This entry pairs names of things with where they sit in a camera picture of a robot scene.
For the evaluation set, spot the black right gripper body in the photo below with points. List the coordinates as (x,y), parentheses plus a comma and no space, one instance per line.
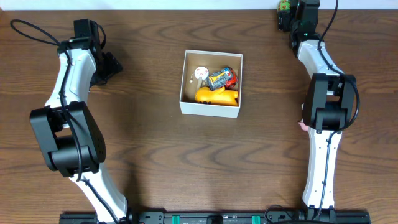
(286,17)

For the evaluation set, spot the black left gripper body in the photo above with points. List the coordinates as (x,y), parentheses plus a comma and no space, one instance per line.
(109,66)

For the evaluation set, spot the green polyhedral die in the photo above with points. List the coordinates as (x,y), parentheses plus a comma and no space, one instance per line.
(283,6)

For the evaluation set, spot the grey toy car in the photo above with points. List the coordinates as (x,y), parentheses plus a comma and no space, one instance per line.
(226,77)

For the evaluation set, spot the white pellet drum toy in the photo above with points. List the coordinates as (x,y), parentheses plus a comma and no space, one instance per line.
(201,74)

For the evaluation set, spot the orange duck toy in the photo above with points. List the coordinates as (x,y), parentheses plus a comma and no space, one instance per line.
(220,96)

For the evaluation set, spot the pink planet figure toy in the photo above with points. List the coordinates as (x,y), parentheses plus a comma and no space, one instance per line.
(303,126)

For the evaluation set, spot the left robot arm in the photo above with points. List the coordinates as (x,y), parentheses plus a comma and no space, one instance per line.
(68,136)

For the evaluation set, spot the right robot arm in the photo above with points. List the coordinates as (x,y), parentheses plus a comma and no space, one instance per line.
(331,104)

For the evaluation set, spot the white cardboard box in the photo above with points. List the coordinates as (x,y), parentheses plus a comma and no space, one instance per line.
(214,62)

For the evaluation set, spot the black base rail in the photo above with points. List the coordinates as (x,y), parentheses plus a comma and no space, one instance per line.
(272,216)

